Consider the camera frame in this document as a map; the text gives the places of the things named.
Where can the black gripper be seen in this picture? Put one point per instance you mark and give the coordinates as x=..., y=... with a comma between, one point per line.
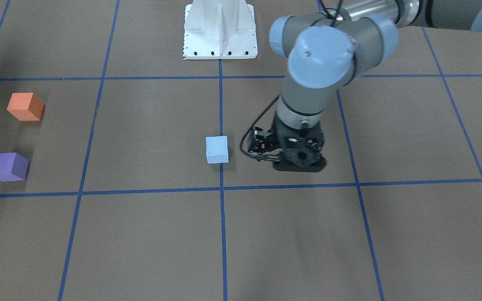
x=263, y=142

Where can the light blue foam block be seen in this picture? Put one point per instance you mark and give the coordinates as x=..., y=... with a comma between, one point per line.
x=217, y=150

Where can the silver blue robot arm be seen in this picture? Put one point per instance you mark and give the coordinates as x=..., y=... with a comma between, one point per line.
x=328, y=50

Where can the orange foam block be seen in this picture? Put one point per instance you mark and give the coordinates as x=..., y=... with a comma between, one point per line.
x=26, y=107

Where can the purple foam block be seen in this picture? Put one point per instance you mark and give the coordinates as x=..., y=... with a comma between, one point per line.
x=13, y=167

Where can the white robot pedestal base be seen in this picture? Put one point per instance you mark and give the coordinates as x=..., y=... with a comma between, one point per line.
x=219, y=30

